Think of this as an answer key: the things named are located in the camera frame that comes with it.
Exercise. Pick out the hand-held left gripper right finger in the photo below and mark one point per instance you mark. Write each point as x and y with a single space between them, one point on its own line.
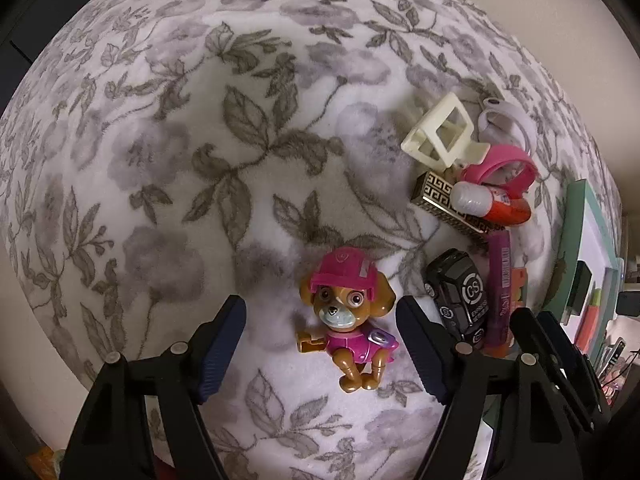
420 350

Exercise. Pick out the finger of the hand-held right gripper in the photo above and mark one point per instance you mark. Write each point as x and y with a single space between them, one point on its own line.
565 342

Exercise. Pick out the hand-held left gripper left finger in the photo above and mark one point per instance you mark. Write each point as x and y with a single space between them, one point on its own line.
215 360

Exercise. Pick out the black toy car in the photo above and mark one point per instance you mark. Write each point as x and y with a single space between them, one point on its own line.
452 290

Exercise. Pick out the toy dog with pink helmet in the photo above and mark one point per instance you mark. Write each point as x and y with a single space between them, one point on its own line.
345 350

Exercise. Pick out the purple cosmetic tube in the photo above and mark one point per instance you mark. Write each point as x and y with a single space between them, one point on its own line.
500 285

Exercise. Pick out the teal cardboard box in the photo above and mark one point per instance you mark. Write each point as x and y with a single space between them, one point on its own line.
595 245

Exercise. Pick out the orange glue bottle white cap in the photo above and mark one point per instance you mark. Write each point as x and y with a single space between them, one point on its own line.
505 207

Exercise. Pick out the gold patterned box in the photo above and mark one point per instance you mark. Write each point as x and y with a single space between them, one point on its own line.
430 192

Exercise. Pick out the pink wristwatch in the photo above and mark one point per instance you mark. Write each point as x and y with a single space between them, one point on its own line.
492 160

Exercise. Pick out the cream hair claw clip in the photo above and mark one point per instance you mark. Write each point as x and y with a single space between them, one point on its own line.
430 125

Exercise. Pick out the white wristwatch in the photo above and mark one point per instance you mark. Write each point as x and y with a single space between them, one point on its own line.
515 117

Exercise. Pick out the black power adapter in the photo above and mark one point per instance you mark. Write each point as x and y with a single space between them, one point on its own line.
580 285

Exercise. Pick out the orange plastic piece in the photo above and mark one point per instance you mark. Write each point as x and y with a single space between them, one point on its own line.
519 280

